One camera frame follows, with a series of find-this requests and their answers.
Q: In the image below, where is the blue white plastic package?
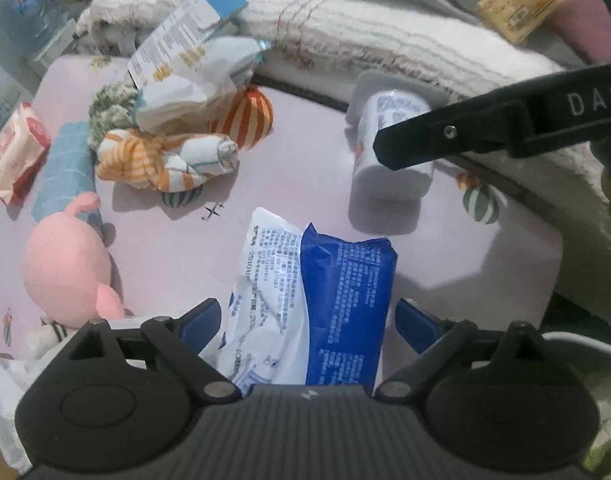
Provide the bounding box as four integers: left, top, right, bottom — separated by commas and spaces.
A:
216, 208, 398, 392

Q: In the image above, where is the yellow cracker packet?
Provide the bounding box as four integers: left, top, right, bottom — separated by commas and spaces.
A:
476, 0, 571, 44

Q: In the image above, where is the pink plush toy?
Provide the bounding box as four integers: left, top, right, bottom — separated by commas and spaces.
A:
21, 192, 126, 328

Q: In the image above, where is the green striped small ball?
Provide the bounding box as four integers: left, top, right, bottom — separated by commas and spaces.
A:
161, 185, 202, 209

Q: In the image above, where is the green striped ball right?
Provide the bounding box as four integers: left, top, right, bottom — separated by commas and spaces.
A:
463, 184, 499, 224

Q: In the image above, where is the orange white striped cloth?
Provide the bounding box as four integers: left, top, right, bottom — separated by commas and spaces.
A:
96, 128, 238, 193

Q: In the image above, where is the light blue towel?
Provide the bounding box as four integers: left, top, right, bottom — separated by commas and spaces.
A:
31, 122, 96, 223

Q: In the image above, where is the white plastic cup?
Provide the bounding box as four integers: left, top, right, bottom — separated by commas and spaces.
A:
345, 70, 449, 203

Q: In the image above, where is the orange striped ball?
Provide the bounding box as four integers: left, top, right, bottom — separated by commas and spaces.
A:
209, 86, 274, 151

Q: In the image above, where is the white rolled blanket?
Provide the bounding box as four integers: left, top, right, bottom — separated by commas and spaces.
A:
74, 0, 611, 252

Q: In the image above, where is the crumpled white plastic bag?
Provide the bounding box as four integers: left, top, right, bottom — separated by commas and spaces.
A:
133, 36, 271, 134

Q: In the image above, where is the green white scrunchie cloth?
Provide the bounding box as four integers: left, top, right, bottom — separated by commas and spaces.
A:
88, 82, 138, 151

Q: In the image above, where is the pink wet wipes pack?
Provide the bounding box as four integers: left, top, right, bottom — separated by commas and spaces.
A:
0, 102, 51, 206

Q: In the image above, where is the blue white paper box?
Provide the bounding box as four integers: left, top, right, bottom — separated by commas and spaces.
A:
128, 0, 248, 89

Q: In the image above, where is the blue water jug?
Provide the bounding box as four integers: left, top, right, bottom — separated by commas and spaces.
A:
0, 0, 67, 58

